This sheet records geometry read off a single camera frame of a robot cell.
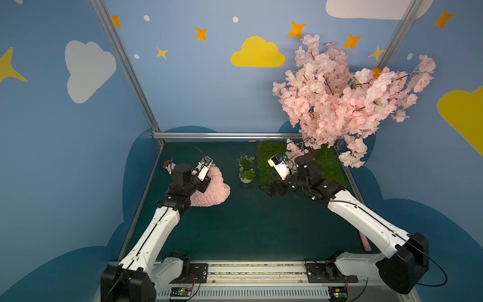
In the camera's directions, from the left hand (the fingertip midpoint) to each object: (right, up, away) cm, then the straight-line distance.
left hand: (205, 168), depth 81 cm
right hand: (+27, -4, -5) cm, 28 cm away
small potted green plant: (+19, -4, +20) cm, 28 cm away
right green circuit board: (+54, -49, -9) cm, 73 cm away
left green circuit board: (-8, -48, -9) cm, 49 cm away
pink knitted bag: (+5, -10, -2) cm, 11 cm away
